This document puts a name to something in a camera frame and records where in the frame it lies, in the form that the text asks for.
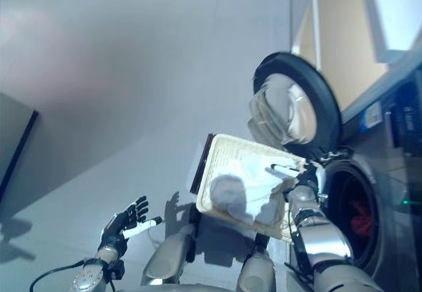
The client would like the grey robot torso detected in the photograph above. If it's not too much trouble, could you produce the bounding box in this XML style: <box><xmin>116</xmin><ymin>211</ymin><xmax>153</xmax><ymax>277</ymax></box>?
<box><xmin>141</xmin><ymin>283</ymin><xmax>238</xmax><ymax>292</ymax></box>

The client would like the orange-red garment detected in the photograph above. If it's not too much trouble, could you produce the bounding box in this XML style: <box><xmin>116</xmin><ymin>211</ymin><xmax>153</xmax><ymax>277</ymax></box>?
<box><xmin>349</xmin><ymin>199</ymin><xmax>373</xmax><ymax>237</ymax></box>

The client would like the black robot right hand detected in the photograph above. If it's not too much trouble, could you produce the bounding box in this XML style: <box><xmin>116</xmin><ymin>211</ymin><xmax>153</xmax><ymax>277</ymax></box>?
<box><xmin>265</xmin><ymin>161</ymin><xmax>327</xmax><ymax>200</ymax></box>

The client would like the cream wicker laundry basket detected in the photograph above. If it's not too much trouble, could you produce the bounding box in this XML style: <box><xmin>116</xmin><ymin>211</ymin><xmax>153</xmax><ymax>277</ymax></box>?
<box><xmin>196</xmin><ymin>133</ymin><xmax>307</xmax><ymax>244</ymax></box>

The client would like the blue white barcode sticker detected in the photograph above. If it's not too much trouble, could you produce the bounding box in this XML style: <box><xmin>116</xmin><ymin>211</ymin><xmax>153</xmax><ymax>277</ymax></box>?
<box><xmin>359</xmin><ymin>102</ymin><xmax>384</xmax><ymax>132</ymax></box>

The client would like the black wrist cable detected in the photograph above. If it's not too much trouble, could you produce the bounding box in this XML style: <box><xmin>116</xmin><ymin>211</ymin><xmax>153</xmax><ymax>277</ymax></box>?
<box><xmin>285</xmin><ymin>206</ymin><xmax>314</xmax><ymax>283</ymax></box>
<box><xmin>29</xmin><ymin>260</ymin><xmax>87</xmax><ymax>292</ymax></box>

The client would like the thin white floor cable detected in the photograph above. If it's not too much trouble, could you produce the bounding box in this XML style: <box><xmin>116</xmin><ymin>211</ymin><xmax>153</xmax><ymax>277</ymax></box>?
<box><xmin>147</xmin><ymin>221</ymin><xmax>162</xmax><ymax>248</ymax></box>

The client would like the grey panel with dark edge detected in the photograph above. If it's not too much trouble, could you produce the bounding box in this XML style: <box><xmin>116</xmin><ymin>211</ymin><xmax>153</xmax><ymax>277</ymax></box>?
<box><xmin>0</xmin><ymin>92</ymin><xmax>40</xmax><ymax>204</ymax></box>

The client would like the round glass washing machine door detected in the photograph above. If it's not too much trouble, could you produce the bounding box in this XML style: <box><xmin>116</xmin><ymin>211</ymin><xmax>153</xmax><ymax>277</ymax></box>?
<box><xmin>247</xmin><ymin>51</ymin><xmax>343</xmax><ymax>160</ymax></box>

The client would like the white garment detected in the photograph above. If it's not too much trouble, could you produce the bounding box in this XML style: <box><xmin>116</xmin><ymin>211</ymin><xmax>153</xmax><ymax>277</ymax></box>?
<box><xmin>210</xmin><ymin>155</ymin><xmax>297</xmax><ymax>225</ymax></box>

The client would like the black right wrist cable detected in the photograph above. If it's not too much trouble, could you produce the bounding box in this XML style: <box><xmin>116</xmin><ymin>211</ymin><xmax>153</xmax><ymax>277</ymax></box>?
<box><xmin>285</xmin><ymin>206</ymin><xmax>314</xmax><ymax>283</ymax></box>

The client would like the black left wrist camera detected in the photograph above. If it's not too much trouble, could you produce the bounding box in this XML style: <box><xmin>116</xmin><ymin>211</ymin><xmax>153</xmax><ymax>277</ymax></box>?
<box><xmin>110</xmin><ymin>259</ymin><xmax>126</xmax><ymax>280</ymax></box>

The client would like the silver robot leg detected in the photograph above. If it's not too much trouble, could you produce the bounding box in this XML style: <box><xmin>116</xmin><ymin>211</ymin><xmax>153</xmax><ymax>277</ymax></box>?
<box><xmin>141</xmin><ymin>224</ymin><xmax>196</xmax><ymax>286</ymax></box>
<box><xmin>237</xmin><ymin>250</ymin><xmax>277</xmax><ymax>292</ymax></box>

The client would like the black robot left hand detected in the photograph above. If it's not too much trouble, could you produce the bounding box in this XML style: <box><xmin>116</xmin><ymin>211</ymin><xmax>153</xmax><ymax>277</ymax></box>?
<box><xmin>100</xmin><ymin>195</ymin><xmax>163</xmax><ymax>256</ymax></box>

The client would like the silver robot left leg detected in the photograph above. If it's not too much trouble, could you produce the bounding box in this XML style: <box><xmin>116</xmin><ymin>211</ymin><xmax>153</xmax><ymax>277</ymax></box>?
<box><xmin>141</xmin><ymin>224</ymin><xmax>196</xmax><ymax>286</ymax></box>

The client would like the grey front-load washing machine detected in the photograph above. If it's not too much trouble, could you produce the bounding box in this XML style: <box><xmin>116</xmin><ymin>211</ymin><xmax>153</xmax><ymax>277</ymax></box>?
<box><xmin>286</xmin><ymin>51</ymin><xmax>422</xmax><ymax>292</ymax></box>

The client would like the silver robot right leg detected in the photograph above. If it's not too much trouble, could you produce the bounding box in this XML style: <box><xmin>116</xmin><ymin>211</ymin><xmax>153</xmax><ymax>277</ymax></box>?
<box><xmin>237</xmin><ymin>250</ymin><xmax>277</xmax><ymax>292</ymax></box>

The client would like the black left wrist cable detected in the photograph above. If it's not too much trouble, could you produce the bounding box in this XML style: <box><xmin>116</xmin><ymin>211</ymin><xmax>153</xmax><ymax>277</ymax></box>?
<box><xmin>29</xmin><ymin>260</ymin><xmax>87</xmax><ymax>292</ymax></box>

